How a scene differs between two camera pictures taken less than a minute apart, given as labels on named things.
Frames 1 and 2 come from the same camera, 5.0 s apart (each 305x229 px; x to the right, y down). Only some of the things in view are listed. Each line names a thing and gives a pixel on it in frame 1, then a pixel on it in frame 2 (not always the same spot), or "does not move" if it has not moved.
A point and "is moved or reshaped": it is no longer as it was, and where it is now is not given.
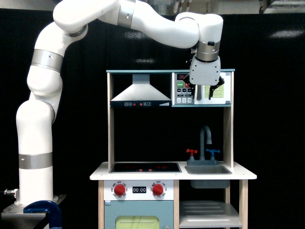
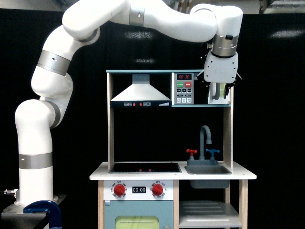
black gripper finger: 220,82 → 228,86
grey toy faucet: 202,161 does not move
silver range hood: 141,94 does not move
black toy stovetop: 146,168 does not move
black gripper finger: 193,86 → 201,79
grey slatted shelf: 208,214 does not move
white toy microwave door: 221,95 is moved or reshaped
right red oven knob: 157,189 does not move
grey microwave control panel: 182,90 does not move
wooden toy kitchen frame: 170,195 does not move
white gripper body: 205,73 → 218,69
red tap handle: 191,151 does not move
